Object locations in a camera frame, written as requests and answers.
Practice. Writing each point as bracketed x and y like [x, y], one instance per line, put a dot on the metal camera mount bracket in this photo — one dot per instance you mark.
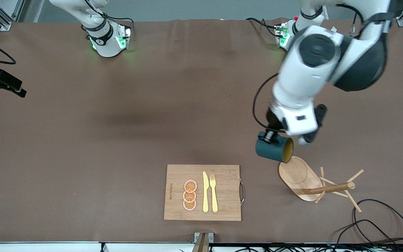
[203, 241]

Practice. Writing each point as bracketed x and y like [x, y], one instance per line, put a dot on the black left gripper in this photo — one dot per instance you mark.
[272, 123]

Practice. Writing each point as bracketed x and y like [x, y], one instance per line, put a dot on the toy orange slice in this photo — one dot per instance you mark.
[190, 186]
[189, 197]
[189, 205]

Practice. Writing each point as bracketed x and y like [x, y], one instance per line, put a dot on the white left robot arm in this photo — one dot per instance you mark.
[313, 52]

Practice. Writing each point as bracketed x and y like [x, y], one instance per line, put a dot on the wooden mug rack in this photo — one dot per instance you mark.
[303, 182]

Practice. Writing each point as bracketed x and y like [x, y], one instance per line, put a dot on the teal cup yellow inside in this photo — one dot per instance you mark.
[273, 150]

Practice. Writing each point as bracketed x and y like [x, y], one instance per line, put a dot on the brown table mat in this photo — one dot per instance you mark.
[152, 105]

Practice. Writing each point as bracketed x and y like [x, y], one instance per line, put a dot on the yellow plastic fork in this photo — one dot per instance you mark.
[214, 199]

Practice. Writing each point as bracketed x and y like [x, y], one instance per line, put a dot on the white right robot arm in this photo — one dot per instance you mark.
[105, 40]

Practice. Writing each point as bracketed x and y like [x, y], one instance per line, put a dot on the yellow plastic knife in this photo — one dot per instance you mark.
[205, 196]

